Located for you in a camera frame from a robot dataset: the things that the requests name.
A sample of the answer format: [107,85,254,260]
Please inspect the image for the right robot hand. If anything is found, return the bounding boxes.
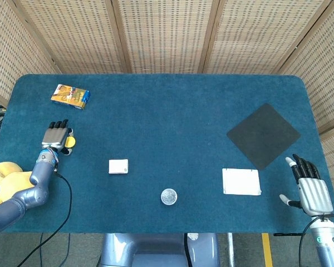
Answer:
[279,154,334,216]

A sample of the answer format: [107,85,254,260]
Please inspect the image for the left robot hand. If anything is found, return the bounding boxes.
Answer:
[41,118,75,156]

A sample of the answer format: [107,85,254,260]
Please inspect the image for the orange printed carton box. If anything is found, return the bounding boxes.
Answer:
[50,83,91,111]

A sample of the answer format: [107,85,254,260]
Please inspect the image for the yellow plush toy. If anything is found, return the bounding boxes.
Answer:
[0,161,34,206]

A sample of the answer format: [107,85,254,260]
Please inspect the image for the small white square box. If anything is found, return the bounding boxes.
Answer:
[109,159,129,175]

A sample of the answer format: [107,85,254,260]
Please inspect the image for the white flat rectangular box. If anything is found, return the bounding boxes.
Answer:
[222,167,262,196]

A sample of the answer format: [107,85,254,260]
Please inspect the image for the black square mat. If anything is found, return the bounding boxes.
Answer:
[226,103,301,170]

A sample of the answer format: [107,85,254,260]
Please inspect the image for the blue table cloth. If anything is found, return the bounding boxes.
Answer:
[0,73,334,234]

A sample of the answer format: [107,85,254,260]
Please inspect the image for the bamboo folding screen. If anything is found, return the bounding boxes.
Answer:
[0,0,334,220]

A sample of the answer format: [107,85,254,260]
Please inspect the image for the blue-grey robot torso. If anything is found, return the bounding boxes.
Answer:
[97,232,221,267]

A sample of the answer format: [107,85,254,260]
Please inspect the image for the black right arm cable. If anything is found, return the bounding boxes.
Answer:
[298,215,323,267]

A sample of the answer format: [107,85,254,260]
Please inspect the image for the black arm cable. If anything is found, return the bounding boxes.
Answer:
[16,171,73,267]
[298,215,323,267]

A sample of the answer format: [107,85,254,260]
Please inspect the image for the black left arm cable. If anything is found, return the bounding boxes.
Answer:
[16,171,73,267]

